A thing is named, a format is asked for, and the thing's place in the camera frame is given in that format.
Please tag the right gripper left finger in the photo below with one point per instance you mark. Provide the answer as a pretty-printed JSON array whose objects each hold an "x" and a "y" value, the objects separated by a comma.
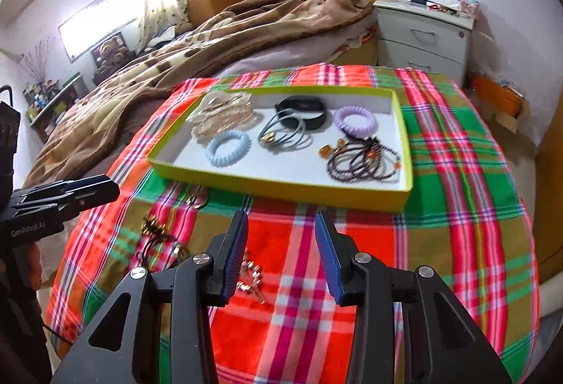
[{"x": 121, "y": 342}]

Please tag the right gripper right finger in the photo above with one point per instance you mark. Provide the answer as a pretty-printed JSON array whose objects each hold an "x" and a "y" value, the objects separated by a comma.
[{"x": 442, "y": 342}]

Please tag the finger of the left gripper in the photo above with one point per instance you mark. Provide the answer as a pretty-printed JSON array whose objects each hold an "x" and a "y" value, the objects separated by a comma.
[{"x": 82, "y": 194}]

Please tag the gold chain hair clip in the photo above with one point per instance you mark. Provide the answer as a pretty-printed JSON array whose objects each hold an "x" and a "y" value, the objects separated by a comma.
[{"x": 250, "y": 279}]

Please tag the pearl hair claw clip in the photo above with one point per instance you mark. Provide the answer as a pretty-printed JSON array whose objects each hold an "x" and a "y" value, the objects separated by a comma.
[{"x": 219, "y": 112}]

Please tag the black smart band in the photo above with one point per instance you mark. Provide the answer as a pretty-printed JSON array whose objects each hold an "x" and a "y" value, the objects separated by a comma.
[{"x": 302, "y": 110}]

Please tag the brown patterned blanket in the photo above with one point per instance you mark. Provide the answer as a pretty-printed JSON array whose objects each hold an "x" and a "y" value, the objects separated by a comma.
[{"x": 91, "y": 128}]

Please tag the plaid bed cloth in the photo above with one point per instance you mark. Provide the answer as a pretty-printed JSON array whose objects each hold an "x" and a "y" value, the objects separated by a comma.
[{"x": 464, "y": 218}]

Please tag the low side shelf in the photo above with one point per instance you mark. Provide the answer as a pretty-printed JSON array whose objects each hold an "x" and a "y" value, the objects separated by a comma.
[{"x": 48, "y": 102}]

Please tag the wooden door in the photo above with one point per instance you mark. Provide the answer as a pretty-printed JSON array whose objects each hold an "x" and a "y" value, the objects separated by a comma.
[{"x": 547, "y": 221}]

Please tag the yellow-green shallow box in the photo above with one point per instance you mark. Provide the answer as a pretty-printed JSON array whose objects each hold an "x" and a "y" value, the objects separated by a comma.
[{"x": 359, "y": 159}]

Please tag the orange cardboard box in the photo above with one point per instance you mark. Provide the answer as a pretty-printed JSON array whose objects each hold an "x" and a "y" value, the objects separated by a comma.
[{"x": 500, "y": 102}]

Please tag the grey bedside cabinet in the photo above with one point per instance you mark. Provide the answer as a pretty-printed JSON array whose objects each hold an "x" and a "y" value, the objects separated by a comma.
[{"x": 411, "y": 36}]

